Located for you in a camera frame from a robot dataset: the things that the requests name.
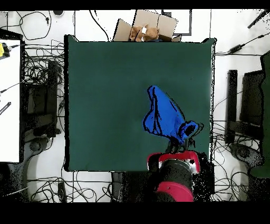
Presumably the blue laundry item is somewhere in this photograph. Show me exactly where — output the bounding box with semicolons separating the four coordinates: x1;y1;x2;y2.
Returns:
142;85;200;145

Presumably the black flat bar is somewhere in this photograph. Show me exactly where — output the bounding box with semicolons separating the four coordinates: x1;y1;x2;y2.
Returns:
0;101;12;116

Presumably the dark stand foot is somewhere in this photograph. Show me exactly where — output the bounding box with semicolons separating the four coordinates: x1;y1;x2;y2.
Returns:
21;136;53;199
229;142;265;170

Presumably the black upright bar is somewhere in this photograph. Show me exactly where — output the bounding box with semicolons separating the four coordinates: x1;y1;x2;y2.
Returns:
224;69;238;145

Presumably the dark green table cloth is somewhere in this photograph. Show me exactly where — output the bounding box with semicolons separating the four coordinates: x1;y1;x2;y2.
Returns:
64;34;217;172

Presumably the black chair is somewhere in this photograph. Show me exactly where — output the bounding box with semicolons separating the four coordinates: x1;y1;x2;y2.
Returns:
239;69;265;127

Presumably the green cloth covered table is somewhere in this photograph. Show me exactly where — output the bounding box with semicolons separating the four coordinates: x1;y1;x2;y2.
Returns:
249;50;270;179

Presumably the brown plush toy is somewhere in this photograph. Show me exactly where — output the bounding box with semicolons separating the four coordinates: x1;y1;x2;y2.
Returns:
129;23;160;42

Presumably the black power strip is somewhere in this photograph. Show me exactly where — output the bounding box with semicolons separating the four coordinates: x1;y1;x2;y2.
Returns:
57;181;68;202

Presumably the brown cardboard box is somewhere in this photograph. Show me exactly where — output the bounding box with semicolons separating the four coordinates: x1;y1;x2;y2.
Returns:
112;9;182;43

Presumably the black equipment case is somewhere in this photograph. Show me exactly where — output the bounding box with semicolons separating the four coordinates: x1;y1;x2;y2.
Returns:
22;60;62;138

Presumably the black tripod leg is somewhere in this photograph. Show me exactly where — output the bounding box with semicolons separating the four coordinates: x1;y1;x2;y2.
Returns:
247;9;270;29

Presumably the white desk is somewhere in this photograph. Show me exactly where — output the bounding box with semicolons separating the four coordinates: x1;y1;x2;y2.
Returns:
0;39;22;163

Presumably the yellow and black tool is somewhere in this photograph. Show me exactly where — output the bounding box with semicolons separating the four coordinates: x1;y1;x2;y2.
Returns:
0;42;12;59

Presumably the black floor cable tangle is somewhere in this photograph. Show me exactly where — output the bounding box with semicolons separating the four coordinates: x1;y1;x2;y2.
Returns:
210;118;262;201

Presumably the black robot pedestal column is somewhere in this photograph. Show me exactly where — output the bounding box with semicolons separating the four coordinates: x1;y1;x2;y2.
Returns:
110;171;157;202

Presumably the black power adapter with cable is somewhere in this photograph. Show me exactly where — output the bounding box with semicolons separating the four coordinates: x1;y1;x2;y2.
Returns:
226;31;270;54

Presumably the grey floor frame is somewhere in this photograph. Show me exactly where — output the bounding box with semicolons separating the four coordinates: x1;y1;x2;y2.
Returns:
161;9;193;36

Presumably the black curved floor cable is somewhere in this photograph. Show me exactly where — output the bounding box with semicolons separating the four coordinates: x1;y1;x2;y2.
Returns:
88;9;110;42

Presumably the black looped cable with plug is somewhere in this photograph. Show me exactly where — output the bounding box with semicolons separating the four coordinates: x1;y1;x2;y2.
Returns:
15;10;52;41

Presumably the thin black probe cable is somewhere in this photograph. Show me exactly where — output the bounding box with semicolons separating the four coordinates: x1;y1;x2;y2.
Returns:
0;81;23;94

